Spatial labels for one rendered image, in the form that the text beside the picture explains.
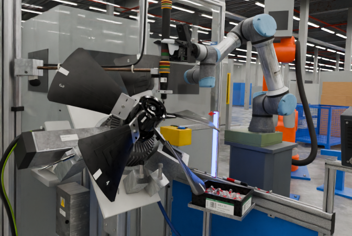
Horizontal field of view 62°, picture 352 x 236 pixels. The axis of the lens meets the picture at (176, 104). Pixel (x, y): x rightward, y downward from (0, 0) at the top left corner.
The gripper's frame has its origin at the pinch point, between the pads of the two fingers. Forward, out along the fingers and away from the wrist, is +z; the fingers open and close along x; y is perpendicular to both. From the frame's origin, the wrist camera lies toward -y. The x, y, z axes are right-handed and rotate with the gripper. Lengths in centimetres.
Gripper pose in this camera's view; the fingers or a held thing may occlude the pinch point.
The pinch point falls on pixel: (160, 40)
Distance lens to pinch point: 119.9
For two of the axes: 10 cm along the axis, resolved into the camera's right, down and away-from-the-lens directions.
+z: -7.2, 0.1, -6.9
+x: -6.9, -0.7, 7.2
